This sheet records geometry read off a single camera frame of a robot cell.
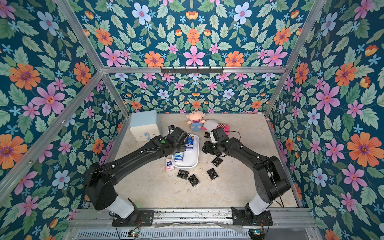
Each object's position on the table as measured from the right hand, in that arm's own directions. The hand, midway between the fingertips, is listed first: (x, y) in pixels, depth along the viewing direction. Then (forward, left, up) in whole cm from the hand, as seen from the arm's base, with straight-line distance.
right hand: (206, 149), depth 89 cm
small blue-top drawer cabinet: (+12, +40, +7) cm, 42 cm away
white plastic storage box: (-3, +10, -6) cm, 12 cm away
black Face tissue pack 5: (-13, +13, -7) cm, 20 cm away
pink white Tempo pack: (-9, +22, -6) cm, 25 cm away
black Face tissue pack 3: (-12, -4, -8) cm, 15 cm away
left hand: (-2, +13, +6) cm, 14 cm away
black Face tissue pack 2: (-4, -7, -7) cm, 11 cm away
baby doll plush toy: (+25, +8, -3) cm, 26 cm away
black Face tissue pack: (+16, 0, -7) cm, 17 cm away
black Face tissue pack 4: (-17, +7, -7) cm, 19 cm away
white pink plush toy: (+23, -2, -3) cm, 23 cm away
